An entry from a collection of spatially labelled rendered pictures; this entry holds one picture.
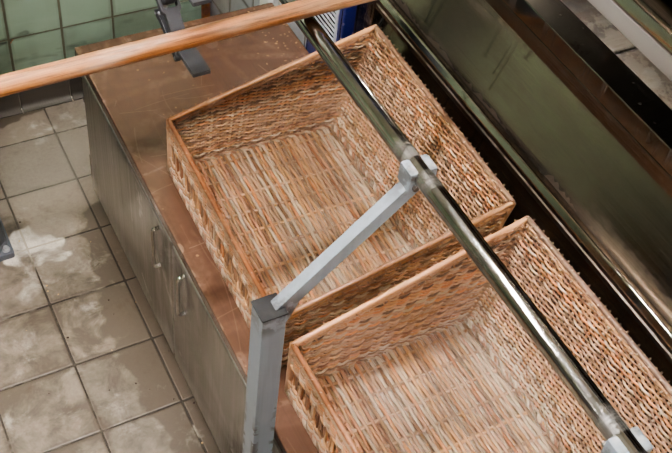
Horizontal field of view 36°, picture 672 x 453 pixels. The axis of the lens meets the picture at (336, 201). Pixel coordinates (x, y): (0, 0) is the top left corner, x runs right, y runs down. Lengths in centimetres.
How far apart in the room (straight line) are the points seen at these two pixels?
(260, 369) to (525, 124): 64
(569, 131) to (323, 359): 59
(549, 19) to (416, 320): 60
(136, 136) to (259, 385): 83
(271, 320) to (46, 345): 123
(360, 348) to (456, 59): 57
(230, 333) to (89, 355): 75
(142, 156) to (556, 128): 92
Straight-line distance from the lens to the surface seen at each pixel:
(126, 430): 254
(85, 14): 314
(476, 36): 195
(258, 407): 173
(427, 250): 185
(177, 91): 242
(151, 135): 232
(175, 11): 170
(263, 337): 156
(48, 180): 305
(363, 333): 186
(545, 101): 182
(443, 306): 195
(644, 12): 136
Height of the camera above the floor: 219
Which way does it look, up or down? 47 degrees down
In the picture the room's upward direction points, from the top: 8 degrees clockwise
